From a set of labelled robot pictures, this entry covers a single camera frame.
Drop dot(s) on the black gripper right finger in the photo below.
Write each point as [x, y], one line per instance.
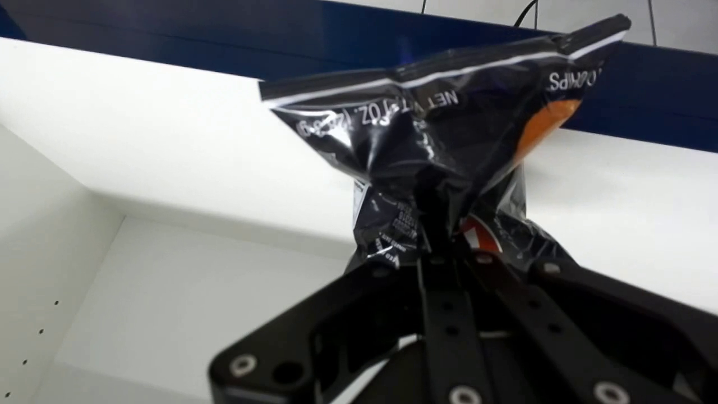
[598, 329]

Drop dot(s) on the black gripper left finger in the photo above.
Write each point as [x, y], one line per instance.
[360, 322]

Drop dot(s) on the black chips packet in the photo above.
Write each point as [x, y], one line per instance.
[449, 142]

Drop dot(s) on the white open wall cabinet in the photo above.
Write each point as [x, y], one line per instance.
[187, 225]

